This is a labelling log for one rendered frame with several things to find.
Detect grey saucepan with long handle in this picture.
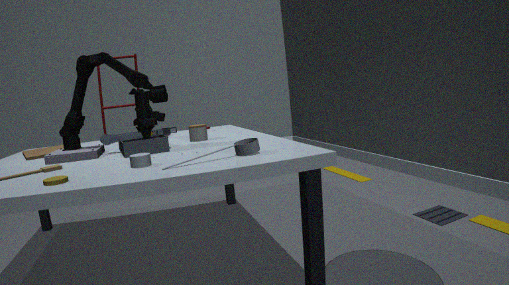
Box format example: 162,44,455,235
162,138,260,170

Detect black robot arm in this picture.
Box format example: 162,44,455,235
59,52,168,151

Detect wooden cutting board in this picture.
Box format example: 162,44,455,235
23,145,64,160

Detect olive yellow flat disc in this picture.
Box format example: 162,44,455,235
43,175,68,186

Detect wooden spatula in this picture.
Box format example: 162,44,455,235
0,164,62,181

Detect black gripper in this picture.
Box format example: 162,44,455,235
133,104,157,140

